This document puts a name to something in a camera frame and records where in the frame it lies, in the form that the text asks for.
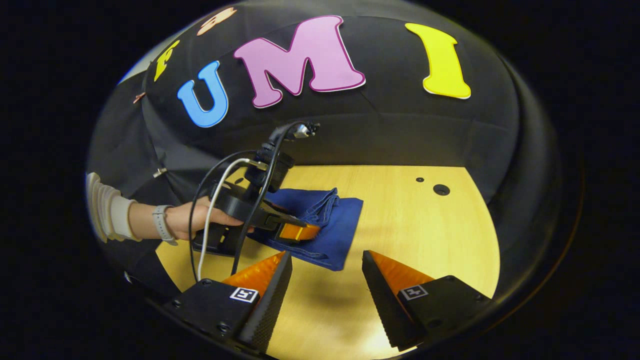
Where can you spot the pink backdrop clip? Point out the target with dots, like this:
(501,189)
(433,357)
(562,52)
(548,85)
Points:
(139,97)

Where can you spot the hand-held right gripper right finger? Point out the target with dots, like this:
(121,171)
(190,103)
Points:
(385,305)

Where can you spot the blue jeans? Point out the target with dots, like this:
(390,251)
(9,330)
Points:
(340,225)

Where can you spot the black backdrop cloth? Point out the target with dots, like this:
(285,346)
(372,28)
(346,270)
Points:
(400,130)

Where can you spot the white wrist watch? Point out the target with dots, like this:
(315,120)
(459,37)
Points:
(160,222)

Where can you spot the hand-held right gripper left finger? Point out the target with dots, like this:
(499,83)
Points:
(272,305)

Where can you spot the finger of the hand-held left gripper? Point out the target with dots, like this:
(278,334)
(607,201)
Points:
(297,232)

